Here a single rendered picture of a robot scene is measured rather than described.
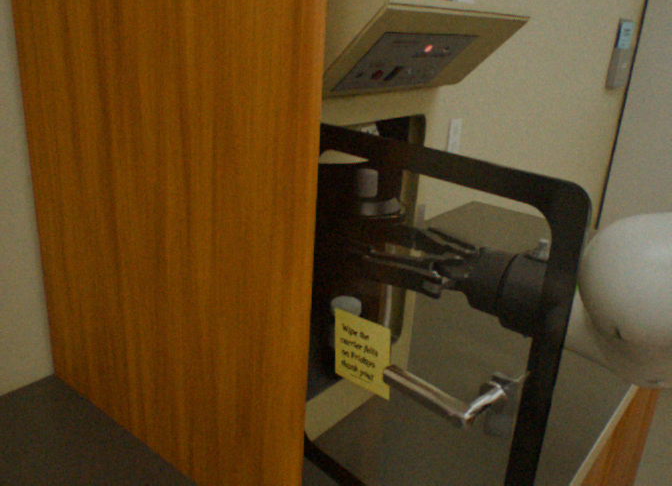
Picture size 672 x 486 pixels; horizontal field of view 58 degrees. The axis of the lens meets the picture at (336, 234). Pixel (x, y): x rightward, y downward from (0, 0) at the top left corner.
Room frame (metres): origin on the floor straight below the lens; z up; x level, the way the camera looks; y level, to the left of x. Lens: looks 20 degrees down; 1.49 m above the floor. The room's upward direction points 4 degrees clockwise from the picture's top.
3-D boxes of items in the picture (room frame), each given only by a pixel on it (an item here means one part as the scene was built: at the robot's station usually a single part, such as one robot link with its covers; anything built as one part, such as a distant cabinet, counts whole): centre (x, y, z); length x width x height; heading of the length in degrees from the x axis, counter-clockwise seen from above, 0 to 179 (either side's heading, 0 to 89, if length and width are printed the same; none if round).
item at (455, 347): (0.51, -0.07, 1.19); 0.30 x 0.01 x 0.40; 45
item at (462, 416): (0.43, -0.10, 1.20); 0.10 x 0.05 x 0.03; 45
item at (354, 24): (0.71, -0.08, 1.46); 0.32 x 0.12 x 0.10; 142
